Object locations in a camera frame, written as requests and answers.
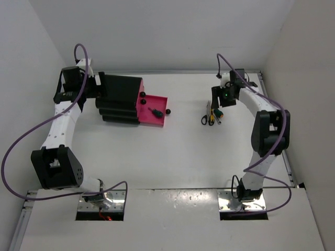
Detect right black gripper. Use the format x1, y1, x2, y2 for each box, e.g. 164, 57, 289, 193
211, 85, 236, 109

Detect black drawer cabinet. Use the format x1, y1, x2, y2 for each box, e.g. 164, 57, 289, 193
95, 74, 143, 125

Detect green orange handled screwdriver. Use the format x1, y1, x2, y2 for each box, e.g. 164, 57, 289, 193
213, 109, 224, 118

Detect yellow utility knife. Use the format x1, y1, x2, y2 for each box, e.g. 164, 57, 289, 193
207, 106, 215, 126

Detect small green stubby screwdriver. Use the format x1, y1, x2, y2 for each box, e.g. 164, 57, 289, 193
148, 107, 164, 119

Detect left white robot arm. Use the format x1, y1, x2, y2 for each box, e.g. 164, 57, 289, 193
31, 66, 113, 211

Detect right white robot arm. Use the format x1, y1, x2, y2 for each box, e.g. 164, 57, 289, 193
207, 69, 291, 202

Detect pink top drawer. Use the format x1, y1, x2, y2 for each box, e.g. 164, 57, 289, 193
138, 79, 146, 102

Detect pink middle drawer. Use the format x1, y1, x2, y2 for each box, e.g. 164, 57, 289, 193
136, 98, 147, 109

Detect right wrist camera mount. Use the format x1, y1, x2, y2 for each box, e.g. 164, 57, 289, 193
220, 72, 231, 88

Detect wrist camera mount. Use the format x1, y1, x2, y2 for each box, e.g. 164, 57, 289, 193
75, 58, 95, 78
220, 72, 231, 88

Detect black handled scissors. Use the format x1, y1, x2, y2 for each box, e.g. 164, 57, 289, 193
201, 100, 210, 125

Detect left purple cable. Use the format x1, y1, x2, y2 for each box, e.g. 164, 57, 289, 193
1, 43, 128, 202

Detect purple cable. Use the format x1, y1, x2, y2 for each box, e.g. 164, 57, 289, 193
216, 53, 293, 213
1, 43, 128, 202

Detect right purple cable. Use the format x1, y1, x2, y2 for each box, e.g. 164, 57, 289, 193
216, 53, 293, 213

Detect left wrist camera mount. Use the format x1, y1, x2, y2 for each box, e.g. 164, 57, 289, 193
75, 58, 95, 78

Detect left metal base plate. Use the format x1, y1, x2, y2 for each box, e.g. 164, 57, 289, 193
77, 190, 126, 213

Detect metal base plate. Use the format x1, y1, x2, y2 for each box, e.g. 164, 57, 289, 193
217, 189, 266, 213
77, 190, 126, 213

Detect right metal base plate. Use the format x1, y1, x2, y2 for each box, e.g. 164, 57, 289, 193
217, 189, 266, 213

